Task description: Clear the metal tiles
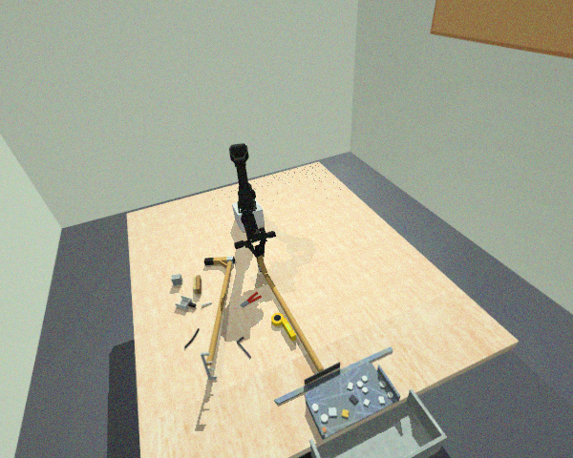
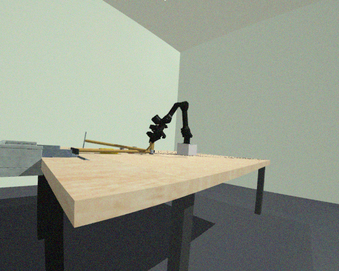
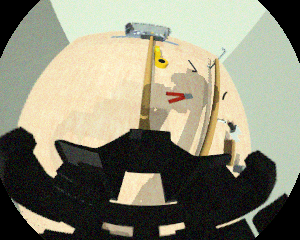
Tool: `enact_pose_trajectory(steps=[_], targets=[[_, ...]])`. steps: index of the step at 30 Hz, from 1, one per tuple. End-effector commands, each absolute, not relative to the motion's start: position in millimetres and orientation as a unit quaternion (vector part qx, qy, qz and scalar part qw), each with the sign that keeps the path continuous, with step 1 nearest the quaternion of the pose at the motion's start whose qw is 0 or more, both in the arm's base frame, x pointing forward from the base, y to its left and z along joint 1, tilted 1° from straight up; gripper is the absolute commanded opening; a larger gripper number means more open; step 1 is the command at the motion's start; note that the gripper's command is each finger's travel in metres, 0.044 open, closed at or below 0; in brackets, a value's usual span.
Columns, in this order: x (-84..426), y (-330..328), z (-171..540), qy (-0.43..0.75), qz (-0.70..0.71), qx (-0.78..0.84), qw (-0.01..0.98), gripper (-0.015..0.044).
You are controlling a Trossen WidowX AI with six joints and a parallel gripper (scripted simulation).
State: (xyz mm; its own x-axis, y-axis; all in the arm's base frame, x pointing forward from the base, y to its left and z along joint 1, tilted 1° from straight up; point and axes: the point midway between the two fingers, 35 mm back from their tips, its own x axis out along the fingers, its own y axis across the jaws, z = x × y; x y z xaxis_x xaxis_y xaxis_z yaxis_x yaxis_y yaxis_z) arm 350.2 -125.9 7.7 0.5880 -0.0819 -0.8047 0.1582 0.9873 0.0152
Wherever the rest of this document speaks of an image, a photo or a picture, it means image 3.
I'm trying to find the red-handled pliers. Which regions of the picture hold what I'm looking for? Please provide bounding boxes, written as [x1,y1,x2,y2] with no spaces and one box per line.
[167,92,193,104]

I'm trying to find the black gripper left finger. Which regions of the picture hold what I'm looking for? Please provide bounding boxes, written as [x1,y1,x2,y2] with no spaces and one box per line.
[54,131,130,201]

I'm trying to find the yellow ring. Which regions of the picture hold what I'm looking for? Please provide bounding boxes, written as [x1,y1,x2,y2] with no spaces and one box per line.
[155,57,169,69]

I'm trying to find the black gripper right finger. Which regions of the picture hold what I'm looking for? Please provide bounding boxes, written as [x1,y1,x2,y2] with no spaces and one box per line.
[161,141,231,203]

